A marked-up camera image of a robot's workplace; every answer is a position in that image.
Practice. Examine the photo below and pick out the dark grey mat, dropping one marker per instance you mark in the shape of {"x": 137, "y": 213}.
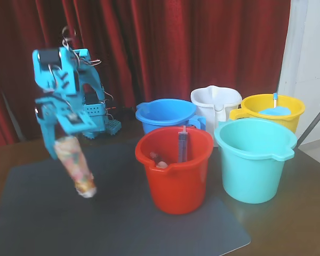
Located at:
{"x": 109, "y": 226}

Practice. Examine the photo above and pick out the red curtain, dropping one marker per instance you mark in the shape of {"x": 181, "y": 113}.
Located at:
{"x": 176, "y": 40}

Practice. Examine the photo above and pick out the printed paper cup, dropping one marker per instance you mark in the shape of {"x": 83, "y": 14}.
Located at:
{"x": 72, "y": 160}

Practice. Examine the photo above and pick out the purple syringe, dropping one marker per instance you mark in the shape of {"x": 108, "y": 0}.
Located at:
{"x": 182, "y": 149}

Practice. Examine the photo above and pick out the blue plastic bucket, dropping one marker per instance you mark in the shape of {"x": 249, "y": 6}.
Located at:
{"x": 165, "y": 112}

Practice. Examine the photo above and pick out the red plastic bucket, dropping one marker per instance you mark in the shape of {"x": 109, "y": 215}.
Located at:
{"x": 176, "y": 186}

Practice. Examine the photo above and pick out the thin blue-tipped stick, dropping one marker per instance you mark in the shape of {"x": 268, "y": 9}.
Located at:
{"x": 275, "y": 102}

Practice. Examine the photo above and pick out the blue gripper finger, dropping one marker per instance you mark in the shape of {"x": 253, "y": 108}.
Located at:
{"x": 49, "y": 138}

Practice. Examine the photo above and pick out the wrist camera on blue mount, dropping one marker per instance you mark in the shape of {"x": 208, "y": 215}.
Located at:
{"x": 74, "y": 120}

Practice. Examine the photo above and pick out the light blue cloth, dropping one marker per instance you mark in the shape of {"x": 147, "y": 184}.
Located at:
{"x": 274, "y": 111}

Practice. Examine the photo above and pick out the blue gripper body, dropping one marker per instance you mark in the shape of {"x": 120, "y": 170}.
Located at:
{"x": 48, "y": 112}

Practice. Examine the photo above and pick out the white plastic bucket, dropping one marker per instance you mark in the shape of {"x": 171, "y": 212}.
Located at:
{"x": 210, "y": 100}

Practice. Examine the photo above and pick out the grey tripod leg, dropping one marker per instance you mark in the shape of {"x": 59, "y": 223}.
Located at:
{"x": 313, "y": 122}

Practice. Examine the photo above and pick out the small pink object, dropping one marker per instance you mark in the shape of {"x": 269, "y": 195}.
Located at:
{"x": 162, "y": 165}

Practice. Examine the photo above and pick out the teal plastic bucket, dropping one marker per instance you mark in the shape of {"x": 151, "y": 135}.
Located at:
{"x": 250, "y": 181}

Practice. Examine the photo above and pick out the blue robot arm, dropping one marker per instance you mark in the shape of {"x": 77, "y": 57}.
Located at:
{"x": 90, "y": 77}

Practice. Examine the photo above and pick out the yellow plastic bucket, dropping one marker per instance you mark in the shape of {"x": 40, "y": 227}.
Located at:
{"x": 296, "y": 117}

